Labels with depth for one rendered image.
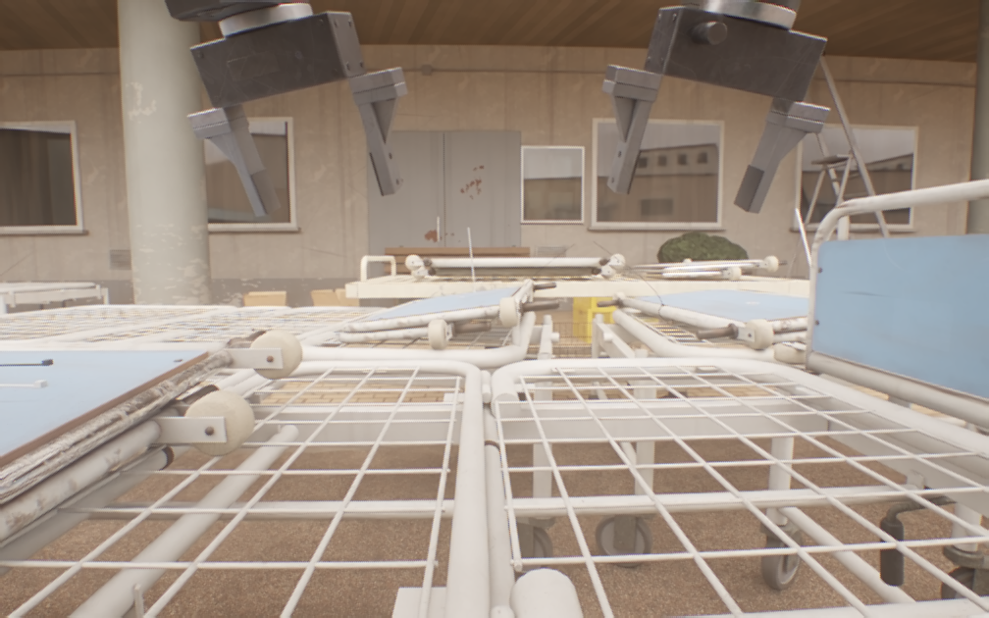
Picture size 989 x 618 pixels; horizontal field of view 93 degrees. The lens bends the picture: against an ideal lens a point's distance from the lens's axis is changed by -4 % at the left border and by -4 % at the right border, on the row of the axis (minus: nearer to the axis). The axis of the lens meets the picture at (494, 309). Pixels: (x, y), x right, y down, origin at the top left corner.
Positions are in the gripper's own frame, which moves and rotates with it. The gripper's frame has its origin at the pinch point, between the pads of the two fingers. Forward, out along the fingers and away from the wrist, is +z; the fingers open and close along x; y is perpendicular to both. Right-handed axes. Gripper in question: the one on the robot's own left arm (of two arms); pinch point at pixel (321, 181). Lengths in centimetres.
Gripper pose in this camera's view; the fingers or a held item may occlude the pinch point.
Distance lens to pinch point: 51.2
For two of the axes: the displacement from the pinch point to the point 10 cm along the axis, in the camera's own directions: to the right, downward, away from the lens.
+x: -9.8, 1.0, 2.0
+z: 1.8, 8.7, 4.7
